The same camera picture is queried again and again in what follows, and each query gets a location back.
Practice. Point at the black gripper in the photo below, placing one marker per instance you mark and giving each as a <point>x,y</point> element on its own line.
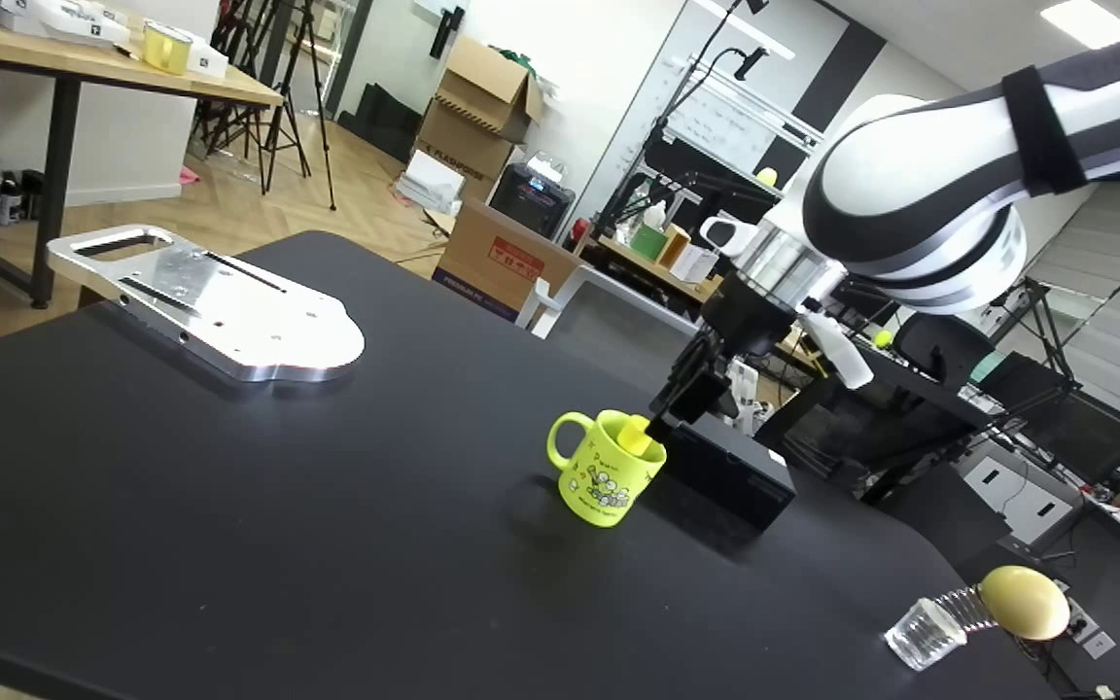
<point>705,364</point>

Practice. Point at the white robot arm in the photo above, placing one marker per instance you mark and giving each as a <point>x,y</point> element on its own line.
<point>961,180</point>

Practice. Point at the yellow mug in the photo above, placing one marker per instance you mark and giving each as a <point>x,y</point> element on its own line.
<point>603,469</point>

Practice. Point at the white mug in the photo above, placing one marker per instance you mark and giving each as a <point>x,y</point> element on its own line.
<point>723,235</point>

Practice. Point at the black rectangular box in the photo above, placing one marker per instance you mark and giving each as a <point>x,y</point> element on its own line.
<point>723,485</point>

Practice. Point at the white plastic bottle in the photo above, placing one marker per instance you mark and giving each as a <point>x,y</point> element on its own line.
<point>839,344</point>

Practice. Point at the cardboard box red label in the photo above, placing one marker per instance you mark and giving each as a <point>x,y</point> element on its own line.
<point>503,257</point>

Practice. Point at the yellow green tennis ball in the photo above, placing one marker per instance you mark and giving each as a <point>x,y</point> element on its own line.
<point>766,176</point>

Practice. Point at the black printer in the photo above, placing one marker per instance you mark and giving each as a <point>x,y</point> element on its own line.
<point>530,200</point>

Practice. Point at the whiteboard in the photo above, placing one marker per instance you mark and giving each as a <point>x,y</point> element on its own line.
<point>732,124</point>

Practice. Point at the clear glass cup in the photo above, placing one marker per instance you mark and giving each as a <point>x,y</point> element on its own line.
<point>927,636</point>

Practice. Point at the stacked cardboard boxes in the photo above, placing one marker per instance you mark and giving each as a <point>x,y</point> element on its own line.
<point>477,109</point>

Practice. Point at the pale yellow ball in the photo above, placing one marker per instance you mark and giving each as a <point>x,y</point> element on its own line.
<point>1023,605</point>

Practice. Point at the silver metal plate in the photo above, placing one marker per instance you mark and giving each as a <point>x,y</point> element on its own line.
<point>222,318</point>

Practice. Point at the wooden desk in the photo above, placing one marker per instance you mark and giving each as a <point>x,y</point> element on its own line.
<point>78,65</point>

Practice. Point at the black camera tripod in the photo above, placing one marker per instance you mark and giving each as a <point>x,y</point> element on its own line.
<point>288,89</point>

